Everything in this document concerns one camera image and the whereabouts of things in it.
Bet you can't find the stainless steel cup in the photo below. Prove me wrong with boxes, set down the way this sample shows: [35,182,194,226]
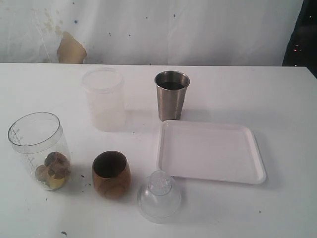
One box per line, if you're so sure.
[155,70,190,121]

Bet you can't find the brown wooden cup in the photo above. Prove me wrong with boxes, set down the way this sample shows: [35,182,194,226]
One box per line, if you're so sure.
[92,151,131,199]

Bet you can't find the clear dome shaker lid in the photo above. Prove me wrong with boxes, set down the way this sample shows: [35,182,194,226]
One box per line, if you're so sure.
[137,170,182,223]

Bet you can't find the gold coins and brown cubes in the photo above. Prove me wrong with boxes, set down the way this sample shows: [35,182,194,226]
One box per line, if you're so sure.
[35,151,71,190]

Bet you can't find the clear plastic shaker cup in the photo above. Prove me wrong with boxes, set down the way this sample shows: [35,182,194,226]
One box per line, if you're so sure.
[7,112,71,190]

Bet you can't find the translucent plastic container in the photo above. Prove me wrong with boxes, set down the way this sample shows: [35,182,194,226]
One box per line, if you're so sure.
[82,67,125,131]

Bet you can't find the white rectangular tray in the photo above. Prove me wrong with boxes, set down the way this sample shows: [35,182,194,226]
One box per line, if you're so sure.
[157,120,266,184]

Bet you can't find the dark curtain at right edge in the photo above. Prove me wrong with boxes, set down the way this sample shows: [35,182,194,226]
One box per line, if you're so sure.
[282,0,317,76]

